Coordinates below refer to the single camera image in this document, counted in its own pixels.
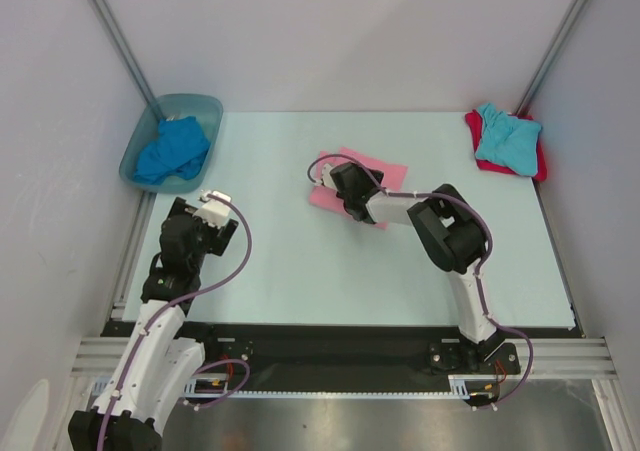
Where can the slotted cable duct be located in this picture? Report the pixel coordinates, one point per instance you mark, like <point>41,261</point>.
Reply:
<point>195,388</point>
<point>477,387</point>

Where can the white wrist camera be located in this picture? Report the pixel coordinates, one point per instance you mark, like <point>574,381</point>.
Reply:
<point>325,178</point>
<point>214,209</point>

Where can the left aluminium corner post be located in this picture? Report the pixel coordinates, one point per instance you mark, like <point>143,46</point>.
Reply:
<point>109,22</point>

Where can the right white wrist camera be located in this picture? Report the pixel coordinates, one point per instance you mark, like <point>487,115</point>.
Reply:
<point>325,178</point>

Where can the teal plastic bin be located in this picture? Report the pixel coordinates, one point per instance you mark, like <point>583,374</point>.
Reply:
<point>206,109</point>

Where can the teal folded t shirt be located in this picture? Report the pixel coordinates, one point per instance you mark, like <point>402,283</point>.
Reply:
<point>508,140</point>

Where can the blue crumpled t shirt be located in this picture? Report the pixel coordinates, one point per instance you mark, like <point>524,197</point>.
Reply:
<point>179,150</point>

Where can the right aluminium corner post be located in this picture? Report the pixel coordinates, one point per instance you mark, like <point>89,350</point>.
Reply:
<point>560,39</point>

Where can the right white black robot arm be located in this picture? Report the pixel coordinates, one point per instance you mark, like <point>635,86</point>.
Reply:
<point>453,235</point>

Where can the pink t shirt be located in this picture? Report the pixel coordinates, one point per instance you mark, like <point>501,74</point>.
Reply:
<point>392,179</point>

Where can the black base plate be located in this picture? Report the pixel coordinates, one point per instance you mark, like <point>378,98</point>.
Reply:
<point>352,359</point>

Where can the right slotted cable duct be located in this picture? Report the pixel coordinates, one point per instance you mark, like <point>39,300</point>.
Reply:
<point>477,387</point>

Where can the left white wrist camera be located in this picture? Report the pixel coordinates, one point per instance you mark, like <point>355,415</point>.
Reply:
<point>214,209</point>

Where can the red folded t shirt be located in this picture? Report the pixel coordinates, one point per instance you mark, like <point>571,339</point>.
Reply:
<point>475,124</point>

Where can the aluminium corner post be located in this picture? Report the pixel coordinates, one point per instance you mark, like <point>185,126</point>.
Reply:
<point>560,39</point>
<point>109,22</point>

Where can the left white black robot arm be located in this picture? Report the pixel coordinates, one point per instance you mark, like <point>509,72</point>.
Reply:
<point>163,351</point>

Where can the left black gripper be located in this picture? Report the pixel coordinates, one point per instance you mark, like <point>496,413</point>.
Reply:
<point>219,236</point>

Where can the front aluminium rail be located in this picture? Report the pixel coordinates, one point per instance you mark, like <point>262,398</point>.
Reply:
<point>552,358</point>

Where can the left slotted cable duct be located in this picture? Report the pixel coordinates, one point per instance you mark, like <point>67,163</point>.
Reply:
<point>195,388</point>

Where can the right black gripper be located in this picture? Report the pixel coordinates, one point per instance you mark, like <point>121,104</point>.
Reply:
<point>350,191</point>

